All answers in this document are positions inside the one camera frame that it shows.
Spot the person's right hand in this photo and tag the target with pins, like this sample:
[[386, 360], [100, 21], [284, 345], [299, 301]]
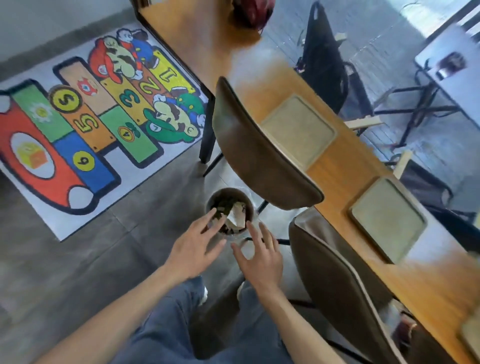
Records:
[[264, 268]]

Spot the person's left hand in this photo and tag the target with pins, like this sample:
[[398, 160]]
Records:
[[195, 251]]

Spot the white tissue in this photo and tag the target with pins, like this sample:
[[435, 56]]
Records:
[[237, 217]]

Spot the person's right forearm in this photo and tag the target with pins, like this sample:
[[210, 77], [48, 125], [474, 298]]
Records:
[[300, 330]]

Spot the person's left forearm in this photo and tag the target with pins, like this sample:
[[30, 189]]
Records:
[[112, 322]]

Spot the person's right shoe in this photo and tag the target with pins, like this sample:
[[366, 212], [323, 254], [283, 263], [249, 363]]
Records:
[[240, 290]]

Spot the person's shoe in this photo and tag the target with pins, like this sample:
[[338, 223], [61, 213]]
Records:
[[204, 296], [240, 290]]

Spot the person's left shoe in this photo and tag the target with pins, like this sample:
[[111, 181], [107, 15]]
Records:
[[204, 296]]

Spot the round brown trash can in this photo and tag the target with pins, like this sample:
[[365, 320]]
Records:
[[228, 193]]

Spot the person's blue jeans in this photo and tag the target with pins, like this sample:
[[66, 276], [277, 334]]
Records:
[[168, 333]]

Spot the dark green leafy waste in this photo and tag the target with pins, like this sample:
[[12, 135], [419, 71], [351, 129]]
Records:
[[223, 206]]

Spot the brown leather chair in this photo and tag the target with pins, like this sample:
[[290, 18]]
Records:
[[262, 150], [337, 285]]

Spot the colourful hopscotch rug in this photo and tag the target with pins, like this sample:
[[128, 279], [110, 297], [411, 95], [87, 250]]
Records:
[[56, 187]]

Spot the red helmet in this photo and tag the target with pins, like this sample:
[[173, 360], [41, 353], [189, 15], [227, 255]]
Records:
[[253, 13]]

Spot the black folding outdoor table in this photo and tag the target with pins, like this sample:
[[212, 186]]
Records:
[[465, 90]]

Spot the dark round ashtray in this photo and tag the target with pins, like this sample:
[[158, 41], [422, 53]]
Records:
[[452, 63]]

